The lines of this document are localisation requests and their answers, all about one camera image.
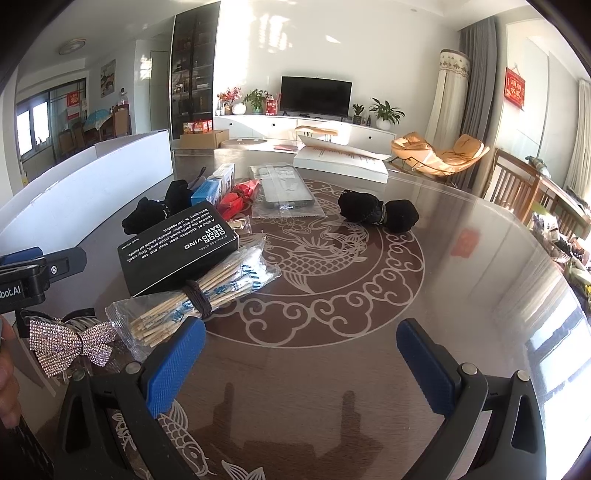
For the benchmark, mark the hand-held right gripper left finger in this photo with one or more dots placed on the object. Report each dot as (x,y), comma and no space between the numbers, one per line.
(175,364)

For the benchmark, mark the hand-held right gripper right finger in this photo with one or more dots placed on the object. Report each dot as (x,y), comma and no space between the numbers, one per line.
(425,369)

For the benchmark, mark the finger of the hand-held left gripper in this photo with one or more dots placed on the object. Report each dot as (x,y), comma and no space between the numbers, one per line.
(21,257)
(67,265)

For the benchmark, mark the white foam board wall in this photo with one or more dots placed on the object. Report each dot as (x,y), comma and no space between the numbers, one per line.
(92,184)

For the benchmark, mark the black velvet gloves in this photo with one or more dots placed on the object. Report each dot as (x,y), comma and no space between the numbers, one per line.
(157,205)
(364,207)

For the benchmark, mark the grey item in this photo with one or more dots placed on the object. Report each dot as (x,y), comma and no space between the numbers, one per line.
(286,189)

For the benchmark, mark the person's left hand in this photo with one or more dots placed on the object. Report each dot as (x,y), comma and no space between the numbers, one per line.
(7,383)

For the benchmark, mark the striped hair clip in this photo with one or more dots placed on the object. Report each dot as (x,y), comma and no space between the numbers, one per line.
(81,320)

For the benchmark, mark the pink rhinestone hair bow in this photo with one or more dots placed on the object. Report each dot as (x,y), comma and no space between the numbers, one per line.
(69,344)

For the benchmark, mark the bundle of wrapped bamboo chopsticks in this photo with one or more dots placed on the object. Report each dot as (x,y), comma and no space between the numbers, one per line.
(221,281)

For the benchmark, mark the black cardboard box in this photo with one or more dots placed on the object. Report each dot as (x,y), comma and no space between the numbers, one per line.
(175,254)

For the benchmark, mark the blue cloth covered table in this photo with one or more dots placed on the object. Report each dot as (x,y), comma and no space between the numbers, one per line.
(96,119)

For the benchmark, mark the blue cardboard box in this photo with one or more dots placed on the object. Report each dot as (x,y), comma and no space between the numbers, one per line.
(207,193)

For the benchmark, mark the red door poster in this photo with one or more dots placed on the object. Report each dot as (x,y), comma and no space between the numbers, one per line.
(75,105)

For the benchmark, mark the red packet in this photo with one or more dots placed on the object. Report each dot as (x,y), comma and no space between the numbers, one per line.
(238,196)

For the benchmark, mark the small white cardboard box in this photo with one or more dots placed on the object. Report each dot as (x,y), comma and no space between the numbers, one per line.
(224,175)

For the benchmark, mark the brown cardboard box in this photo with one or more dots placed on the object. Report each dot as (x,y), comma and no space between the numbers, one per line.
(203,140)

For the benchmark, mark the red snack boxes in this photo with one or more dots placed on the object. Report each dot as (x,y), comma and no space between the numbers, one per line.
(198,126)

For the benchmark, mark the framed painting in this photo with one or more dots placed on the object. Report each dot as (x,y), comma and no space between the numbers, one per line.
(108,77)

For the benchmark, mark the cluttered side table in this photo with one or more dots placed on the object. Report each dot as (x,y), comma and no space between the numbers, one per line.
(563,221)

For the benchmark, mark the wooden chair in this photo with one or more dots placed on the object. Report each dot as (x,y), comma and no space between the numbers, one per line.
(508,180)

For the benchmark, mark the orange lounge chair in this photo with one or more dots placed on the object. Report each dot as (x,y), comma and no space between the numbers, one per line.
(438,154)

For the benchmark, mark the round beige table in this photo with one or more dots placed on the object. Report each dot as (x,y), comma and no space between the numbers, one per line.
(244,144)

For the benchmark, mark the round ceiling light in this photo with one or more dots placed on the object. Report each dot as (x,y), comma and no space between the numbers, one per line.
(73,46)

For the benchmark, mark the flat white box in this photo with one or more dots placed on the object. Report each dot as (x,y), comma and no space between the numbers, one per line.
(341,161)

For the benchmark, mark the dark glass cabinet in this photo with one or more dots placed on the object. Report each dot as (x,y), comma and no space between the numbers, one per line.
(194,69)

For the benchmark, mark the red flower arrangement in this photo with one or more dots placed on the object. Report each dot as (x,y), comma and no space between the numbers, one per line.
(229,97)

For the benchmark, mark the bushy green potted plant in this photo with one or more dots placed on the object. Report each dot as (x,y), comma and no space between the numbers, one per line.
(256,99)

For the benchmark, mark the red decorative box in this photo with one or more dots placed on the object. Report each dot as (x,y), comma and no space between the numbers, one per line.
(271,107)

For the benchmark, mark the large potted plant white pot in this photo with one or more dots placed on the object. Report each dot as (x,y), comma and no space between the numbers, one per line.
(385,113)

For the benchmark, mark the white television cabinet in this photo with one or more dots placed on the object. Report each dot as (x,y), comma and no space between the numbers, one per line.
(323,127)

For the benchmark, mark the small potted plant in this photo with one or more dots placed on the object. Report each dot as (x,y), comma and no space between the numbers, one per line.
(358,113)

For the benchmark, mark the covered standing air conditioner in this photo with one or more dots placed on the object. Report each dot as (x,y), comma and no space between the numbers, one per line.
(450,92)

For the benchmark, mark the black television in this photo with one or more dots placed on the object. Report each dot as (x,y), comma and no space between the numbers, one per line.
(316,96)

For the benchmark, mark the grey curtain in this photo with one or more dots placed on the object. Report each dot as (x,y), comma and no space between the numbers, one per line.
(478,78)

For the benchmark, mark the red wall hanging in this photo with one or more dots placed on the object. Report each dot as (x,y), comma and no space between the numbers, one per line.
(515,87)

